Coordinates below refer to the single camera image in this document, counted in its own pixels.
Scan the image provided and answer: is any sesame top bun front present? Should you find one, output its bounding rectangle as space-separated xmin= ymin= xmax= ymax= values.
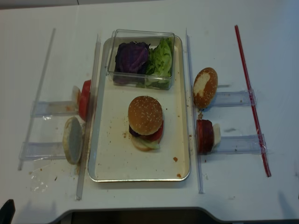
xmin=128 ymin=96 xmax=163 ymax=135

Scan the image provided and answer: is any sesame bun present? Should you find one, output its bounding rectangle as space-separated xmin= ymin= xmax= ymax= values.
xmin=193 ymin=67 xmax=218 ymax=109
xmin=128 ymin=96 xmax=163 ymax=135

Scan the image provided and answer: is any tomato slice on burger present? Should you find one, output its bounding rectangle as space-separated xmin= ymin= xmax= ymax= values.
xmin=141 ymin=122 xmax=164 ymax=142

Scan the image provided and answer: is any green lettuce on burger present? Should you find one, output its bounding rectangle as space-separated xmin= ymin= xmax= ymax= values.
xmin=139 ymin=139 xmax=160 ymax=149

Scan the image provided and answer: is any green lettuce in box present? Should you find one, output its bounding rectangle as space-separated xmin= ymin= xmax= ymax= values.
xmin=136 ymin=37 xmax=173 ymax=90

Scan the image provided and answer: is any clear plastic lettuce box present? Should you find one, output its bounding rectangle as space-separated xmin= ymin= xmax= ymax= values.
xmin=106 ymin=29 xmax=175 ymax=88

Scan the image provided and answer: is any red tomato slice left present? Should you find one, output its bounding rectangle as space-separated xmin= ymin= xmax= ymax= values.
xmin=78 ymin=80 xmax=91 ymax=121

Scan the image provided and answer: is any metal serving tray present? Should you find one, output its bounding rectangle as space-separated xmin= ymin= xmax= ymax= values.
xmin=88 ymin=37 xmax=190 ymax=182

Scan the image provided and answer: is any purple cabbage leaf on burger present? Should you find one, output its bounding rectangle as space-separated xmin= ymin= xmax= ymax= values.
xmin=129 ymin=126 xmax=140 ymax=137

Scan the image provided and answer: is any bottom bun on tray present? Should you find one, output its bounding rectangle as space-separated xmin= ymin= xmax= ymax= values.
xmin=131 ymin=136 xmax=152 ymax=151

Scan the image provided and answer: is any purple cabbage leaf in box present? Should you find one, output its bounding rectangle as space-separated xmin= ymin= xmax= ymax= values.
xmin=113 ymin=42 xmax=149 ymax=85

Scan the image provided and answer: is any sesame bun rear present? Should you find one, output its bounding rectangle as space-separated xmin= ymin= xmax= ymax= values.
xmin=193 ymin=67 xmax=218 ymax=109

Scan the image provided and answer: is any white onion slice right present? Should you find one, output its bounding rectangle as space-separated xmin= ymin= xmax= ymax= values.
xmin=213 ymin=124 xmax=221 ymax=147

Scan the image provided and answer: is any white onion slice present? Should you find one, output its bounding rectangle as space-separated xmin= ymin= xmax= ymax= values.
xmin=71 ymin=86 xmax=81 ymax=108
xmin=213 ymin=124 xmax=221 ymax=147

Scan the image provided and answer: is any white onion slice left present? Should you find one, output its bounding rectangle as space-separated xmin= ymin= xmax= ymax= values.
xmin=71 ymin=86 xmax=81 ymax=108

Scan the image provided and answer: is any pale bun bottom left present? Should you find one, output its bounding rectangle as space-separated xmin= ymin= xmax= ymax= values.
xmin=62 ymin=117 xmax=83 ymax=165

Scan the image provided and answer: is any clear holder upper right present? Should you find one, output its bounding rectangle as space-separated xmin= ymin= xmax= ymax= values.
xmin=211 ymin=90 xmax=256 ymax=107

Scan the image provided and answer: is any clear holder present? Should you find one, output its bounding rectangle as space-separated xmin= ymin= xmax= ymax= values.
xmin=30 ymin=101 xmax=78 ymax=118
xmin=19 ymin=142 xmax=66 ymax=161
xmin=211 ymin=134 xmax=268 ymax=154
xmin=211 ymin=90 xmax=256 ymax=107

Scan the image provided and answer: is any clear holder upper left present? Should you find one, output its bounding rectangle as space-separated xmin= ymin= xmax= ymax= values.
xmin=30 ymin=101 xmax=78 ymax=118

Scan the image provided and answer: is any clear holder lower right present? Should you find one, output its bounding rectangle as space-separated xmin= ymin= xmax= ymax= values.
xmin=211 ymin=134 xmax=268 ymax=154

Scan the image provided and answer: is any clear holder lower left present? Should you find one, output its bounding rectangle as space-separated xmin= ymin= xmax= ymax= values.
xmin=19 ymin=142 xmax=66 ymax=161

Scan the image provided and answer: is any red plastic strip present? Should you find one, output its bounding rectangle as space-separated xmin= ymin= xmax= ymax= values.
xmin=235 ymin=25 xmax=271 ymax=177

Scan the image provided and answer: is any black object bottom left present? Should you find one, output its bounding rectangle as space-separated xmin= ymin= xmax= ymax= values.
xmin=0 ymin=199 xmax=15 ymax=224

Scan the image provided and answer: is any clear rail right of tray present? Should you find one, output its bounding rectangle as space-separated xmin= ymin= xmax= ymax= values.
xmin=185 ymin=29 xmax=204 ymax=194

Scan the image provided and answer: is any clear rail far left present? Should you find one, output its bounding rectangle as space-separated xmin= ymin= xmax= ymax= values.
xmin=17 ymin=28 xmax=56 ymax=171

